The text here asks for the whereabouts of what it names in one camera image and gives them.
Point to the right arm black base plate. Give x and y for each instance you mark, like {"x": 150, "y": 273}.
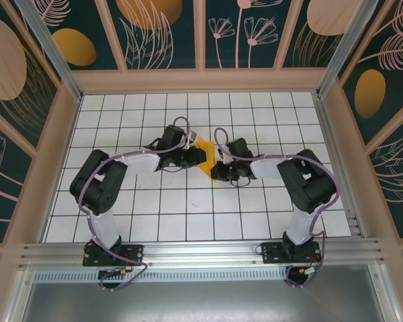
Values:
{"x": 272, "y": 255}

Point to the aluminium corner post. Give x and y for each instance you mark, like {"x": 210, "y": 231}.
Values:
{"x": 346, "y": 50}
{"x": 53, "y": 57}

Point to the long aluminium base rail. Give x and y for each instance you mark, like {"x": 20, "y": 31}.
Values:
{"x": 201, "y": 251}

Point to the grey metal sheet shelf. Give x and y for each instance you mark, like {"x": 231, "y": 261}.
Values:
{"x": 201, "y": 302}

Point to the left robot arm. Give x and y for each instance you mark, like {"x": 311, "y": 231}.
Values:
{"x": 97, "y": 188}

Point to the aluminium side rail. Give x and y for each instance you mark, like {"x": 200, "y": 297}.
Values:
{"x": 354, "y": 221}

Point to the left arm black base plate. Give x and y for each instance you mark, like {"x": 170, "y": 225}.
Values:
{"x": 136, "y": 255}

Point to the yellow paper sheet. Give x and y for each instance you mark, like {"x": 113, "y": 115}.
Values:
{"x": 209, "y": 169}

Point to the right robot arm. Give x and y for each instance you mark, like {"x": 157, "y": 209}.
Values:
{"x": 305, "y": 181}

